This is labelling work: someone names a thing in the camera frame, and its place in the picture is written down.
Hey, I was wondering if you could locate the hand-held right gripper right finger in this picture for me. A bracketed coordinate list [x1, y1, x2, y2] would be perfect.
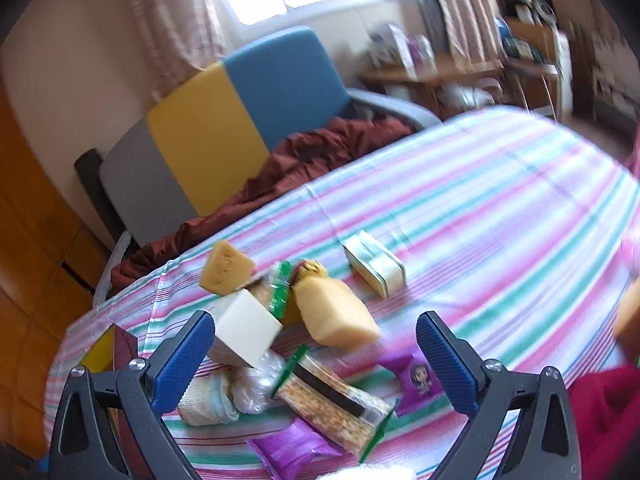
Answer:
[416, 311, 583, 480]

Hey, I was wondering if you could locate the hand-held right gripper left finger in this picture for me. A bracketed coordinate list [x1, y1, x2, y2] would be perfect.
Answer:
[46, 310, 217, 480]

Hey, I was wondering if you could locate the plastic pale roll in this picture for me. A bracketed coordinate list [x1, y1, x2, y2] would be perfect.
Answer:
[177, 372, 243, 426]

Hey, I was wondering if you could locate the white cardboard box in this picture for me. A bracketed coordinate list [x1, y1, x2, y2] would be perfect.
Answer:
[206, 288, 284, 368]

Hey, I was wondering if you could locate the clear plastic bag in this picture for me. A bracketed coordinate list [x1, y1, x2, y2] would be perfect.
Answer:
[232, 350, 296, 415]

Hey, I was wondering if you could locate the gold tin box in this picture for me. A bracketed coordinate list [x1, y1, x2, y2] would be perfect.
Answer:
[80, 323, 151, 480]

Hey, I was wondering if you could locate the small yellow sponge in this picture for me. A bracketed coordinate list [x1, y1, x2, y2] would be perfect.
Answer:
[199, 240, 256, 296]

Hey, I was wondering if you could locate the small green white box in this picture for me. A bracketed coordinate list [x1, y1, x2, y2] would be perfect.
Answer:
[341, 230, 407, 298]

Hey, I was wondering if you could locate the large yellow sponge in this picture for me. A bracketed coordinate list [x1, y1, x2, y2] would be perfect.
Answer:
[292, 259, 382, 348]

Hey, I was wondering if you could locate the plain purple packet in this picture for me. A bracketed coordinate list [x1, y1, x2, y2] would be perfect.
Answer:
[248, 419, 346, 480]

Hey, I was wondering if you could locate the purple packet with figure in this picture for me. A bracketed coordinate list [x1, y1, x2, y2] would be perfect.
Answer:
[378, 347, 446, 417]

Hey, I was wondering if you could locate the clear green edged snack packet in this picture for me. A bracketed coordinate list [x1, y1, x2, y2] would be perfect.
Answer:
[270, 345, 399, 463]

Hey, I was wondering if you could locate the white plastic bag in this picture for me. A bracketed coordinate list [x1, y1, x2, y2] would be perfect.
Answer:
[315, 464, 416, 480]

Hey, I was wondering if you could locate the striped tablecloth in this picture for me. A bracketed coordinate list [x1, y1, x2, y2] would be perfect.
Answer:
[44, 106, 640, 480]

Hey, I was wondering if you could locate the red cloth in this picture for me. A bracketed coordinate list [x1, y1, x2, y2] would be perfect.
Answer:
[567, 365, 640, 480]

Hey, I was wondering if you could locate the wooden wardrobe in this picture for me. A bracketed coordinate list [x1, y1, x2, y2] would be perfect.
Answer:
[0, 80, 108, 461]

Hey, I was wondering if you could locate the orange object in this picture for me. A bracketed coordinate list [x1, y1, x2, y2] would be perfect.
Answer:
[614, 280, 640, 356]

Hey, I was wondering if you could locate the grey yellow blue chair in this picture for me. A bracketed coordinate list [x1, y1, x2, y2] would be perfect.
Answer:
[92, 26, 443, 306]

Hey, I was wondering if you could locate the dark red blanket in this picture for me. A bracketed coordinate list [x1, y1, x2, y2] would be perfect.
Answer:
[111, 116, 416, 297]

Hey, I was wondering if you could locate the wooden desk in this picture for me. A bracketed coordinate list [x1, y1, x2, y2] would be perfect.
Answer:
[360, 57, 503, 116]

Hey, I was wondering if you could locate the pink lidded jar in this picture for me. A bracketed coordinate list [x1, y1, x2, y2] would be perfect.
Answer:
[409, 36, 434, 67]

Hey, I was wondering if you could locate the wooden shelf unit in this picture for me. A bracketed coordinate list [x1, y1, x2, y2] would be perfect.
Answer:
[500, 17, 573, 123]

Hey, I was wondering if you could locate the pink patterned curtain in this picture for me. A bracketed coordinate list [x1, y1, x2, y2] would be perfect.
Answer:
[420, 0, 501, 61]
[117, 0, 236, 101]

